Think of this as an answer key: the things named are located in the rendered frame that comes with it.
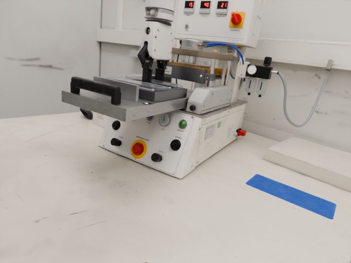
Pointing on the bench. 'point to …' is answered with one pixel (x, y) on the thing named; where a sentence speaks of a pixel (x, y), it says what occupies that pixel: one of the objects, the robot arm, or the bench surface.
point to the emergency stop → (138, 148)
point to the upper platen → (198, 66)
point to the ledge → (313, 160)
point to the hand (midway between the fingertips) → (153, 76)
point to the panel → (152, 140)
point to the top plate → (196, 46)
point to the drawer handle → (108, 90)
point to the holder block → (152, 96)
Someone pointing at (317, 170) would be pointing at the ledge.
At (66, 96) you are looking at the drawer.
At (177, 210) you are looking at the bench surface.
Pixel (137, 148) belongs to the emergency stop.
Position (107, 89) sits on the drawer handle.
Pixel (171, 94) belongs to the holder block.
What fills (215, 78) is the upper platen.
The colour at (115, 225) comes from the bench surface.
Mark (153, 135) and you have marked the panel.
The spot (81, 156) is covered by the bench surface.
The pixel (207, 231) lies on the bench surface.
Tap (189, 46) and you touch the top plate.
